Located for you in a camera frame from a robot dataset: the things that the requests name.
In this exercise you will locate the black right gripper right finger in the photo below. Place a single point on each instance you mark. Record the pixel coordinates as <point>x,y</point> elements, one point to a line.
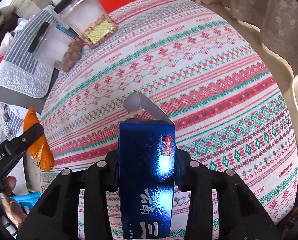
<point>241,215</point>

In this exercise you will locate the floral lace curtain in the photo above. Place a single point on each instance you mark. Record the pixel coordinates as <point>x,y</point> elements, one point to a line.
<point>277,21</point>

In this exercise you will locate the patterned red green tablecloth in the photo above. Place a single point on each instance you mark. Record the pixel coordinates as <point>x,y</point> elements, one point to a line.
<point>227,108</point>

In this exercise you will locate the operator hand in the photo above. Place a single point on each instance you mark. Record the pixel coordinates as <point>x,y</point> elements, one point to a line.
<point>12,209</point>

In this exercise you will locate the blue carton box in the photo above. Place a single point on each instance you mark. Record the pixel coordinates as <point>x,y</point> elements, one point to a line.
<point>146,153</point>

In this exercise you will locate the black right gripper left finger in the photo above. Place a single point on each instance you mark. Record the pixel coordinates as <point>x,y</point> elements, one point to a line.
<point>55,215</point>

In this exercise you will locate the clear jar with brown nuts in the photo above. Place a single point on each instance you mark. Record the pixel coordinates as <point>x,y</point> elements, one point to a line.
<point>56,47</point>

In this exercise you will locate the stack of books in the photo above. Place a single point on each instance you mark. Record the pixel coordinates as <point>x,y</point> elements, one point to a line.
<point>28,8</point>

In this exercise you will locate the grey sofa with quilted cover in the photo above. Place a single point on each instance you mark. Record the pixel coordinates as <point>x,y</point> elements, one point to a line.
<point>24,81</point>

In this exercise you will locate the clear jar with yellow label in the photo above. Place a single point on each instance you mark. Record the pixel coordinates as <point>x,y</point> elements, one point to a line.
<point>88,19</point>

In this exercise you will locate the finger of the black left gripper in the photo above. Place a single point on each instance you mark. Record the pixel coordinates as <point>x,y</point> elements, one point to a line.
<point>20,145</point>

